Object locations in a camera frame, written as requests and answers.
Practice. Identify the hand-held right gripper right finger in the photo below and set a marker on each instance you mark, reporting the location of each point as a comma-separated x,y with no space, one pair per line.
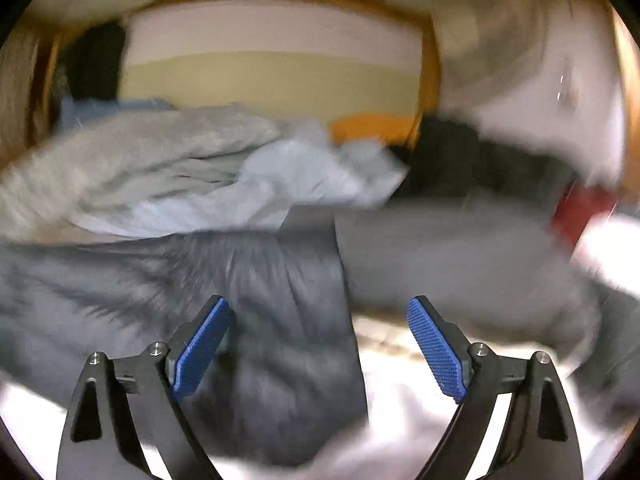
437,355

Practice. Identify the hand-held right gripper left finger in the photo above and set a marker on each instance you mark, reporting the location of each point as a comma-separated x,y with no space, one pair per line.
202,350

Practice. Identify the dark puffer jacket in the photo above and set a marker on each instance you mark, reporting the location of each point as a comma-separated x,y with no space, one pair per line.
280,310

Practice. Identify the pile of black clothes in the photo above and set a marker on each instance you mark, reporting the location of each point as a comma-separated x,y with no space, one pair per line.
450,160

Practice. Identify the white bed sheet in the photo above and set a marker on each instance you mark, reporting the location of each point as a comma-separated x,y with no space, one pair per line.
400,435

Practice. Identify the light blue cloth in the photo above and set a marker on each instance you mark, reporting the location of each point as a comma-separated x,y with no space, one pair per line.
300,175

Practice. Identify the grey blanket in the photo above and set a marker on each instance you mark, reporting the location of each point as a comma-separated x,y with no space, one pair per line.
125,160

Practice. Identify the red cloth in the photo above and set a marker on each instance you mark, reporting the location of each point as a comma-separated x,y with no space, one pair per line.
585,210

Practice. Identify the orange cloth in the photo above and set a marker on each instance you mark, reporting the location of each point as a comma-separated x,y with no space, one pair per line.
370,130

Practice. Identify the striped pillow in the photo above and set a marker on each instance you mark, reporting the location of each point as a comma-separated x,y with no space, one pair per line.
270,70

